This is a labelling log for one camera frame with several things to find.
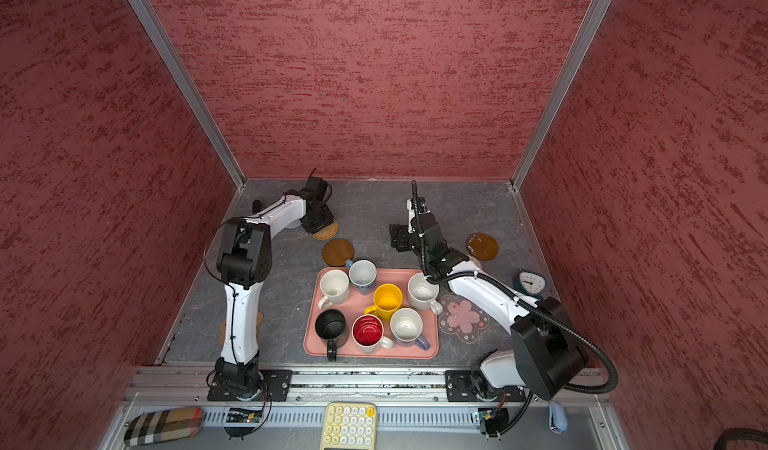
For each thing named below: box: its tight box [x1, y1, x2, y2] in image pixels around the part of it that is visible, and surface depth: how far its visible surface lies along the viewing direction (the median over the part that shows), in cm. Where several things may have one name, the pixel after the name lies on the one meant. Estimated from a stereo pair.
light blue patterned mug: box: [345, 258, 378, 295], surface depth 87 cm
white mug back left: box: [318, 269, 350, 310], surface depth 85 cm
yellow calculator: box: [320, 401, 377, 450], surface depth 68 cm
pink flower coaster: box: [438, 295, 490, 345], surface depth 87 cm
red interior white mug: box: [351, 314, 394, 354], surface depth 79 cm
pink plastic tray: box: [303, 268, 444, 363], surface depth 82 cm
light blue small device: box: [548, 402, 568, 434], surface depth 70 cm
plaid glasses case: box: [124, 407, 204, 447], surface depth 68 cm
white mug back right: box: [407, 272, 443, 316], surface depth 85 cm
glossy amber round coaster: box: [466, 232, 499, 261], surface depth 105 cm
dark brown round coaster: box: [322, 238, 354, 267], surface depth 102 cm
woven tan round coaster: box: [310, 220, 339, 241], surface depth 105 cm
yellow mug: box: [364, 283, 403, 321], surface depth 83 cm
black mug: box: [314, 309, 347, 363], surface depth 79 cm
